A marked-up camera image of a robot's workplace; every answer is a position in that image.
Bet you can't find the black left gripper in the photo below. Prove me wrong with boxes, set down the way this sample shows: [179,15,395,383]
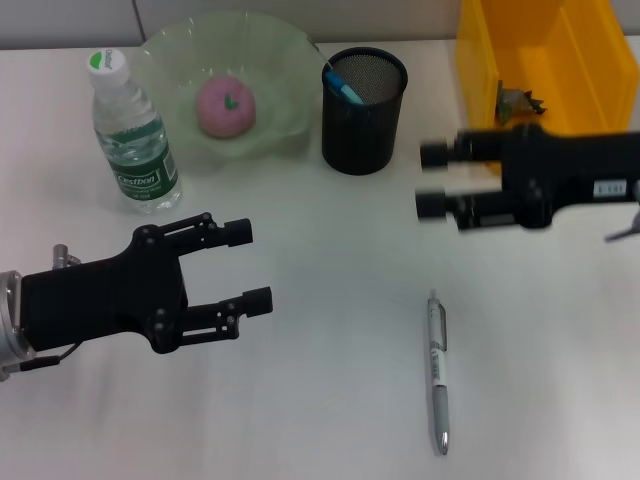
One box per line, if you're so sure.
[19,212,274,355]

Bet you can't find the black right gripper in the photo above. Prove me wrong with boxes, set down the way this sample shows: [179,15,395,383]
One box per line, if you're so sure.
[414,122,640,233]

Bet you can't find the green plastic wrapper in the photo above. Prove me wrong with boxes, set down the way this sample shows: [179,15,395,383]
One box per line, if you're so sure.
[494,79,547,126]

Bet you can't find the blue scissors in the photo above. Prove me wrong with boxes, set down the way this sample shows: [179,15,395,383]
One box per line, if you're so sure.
[324,69,365,106]

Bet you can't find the clear green-label water bottle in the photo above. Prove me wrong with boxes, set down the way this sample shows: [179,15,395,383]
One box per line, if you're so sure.
[87,47,185,216]

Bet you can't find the pink toy peach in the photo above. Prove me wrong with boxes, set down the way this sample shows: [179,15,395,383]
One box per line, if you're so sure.
[194,74,259,139]

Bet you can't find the silver pen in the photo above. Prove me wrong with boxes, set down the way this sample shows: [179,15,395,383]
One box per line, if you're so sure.
[426,288,450,457]

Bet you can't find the black mesh pen holder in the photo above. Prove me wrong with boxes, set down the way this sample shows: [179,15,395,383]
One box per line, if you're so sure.
[319,47,409,176]

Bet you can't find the translucent green fruit bowl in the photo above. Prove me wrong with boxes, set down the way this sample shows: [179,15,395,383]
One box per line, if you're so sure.
[124,14,324,176]

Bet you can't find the yellow plastic bin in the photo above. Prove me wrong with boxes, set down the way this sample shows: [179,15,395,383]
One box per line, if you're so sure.
[454,0,640,136]

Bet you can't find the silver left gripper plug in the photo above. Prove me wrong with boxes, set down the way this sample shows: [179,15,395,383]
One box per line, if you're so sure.
[52,243,84,270]

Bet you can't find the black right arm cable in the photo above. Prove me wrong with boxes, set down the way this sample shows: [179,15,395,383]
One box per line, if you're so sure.
[603,209,640,244]

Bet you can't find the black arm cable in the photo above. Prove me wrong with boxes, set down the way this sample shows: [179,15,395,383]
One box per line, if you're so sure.
[19,342,77,374]
[603,209,640,244]

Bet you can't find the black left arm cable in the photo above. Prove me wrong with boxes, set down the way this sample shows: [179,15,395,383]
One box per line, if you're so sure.
[19,342,77,374]

